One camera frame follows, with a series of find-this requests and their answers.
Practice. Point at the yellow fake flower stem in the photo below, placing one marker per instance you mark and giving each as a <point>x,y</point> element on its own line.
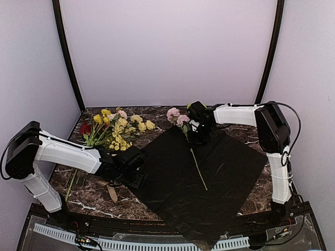
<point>96,127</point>
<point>106,113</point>

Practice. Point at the red fake rose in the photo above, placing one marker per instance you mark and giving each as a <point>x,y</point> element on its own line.
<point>85,129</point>

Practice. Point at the small yellow blossom spray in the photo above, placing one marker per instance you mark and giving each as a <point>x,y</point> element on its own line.
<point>117,142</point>

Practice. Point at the black frame post left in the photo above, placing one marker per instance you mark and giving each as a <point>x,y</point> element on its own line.
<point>66,54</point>

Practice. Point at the pink fake flower stem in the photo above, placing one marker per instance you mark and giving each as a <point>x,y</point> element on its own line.
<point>175,117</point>
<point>120,113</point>

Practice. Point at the right circuit board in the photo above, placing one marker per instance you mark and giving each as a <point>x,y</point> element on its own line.
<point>281,234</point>

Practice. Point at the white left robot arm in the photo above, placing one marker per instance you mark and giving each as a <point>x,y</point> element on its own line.
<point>32,145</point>

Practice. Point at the white cable duct strip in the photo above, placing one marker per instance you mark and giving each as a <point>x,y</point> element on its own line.
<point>121,241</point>

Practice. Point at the black front rail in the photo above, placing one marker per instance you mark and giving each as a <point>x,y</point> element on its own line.
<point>103,225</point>

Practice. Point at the black frame post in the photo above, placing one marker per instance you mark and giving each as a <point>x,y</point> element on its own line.
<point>66,54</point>
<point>271,52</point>

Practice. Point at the black frame post right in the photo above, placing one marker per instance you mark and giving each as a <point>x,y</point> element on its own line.
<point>271,52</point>

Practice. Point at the circuit board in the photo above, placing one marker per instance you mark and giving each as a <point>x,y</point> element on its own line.
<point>84,241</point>
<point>281,234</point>

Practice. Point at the black wrapping paper sheet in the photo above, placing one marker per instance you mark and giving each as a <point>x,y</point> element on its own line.
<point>199,189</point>

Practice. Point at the left circuit board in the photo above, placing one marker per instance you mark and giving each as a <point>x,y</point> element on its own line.
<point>84,241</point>

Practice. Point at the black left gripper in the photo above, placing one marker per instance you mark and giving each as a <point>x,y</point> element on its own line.
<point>138,182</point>

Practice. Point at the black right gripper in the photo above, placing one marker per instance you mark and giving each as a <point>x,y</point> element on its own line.
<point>193,139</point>

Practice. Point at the beige ribbon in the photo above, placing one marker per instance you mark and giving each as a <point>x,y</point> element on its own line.
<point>111,189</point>

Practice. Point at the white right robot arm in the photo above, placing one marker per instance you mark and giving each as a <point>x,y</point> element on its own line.
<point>273,134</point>

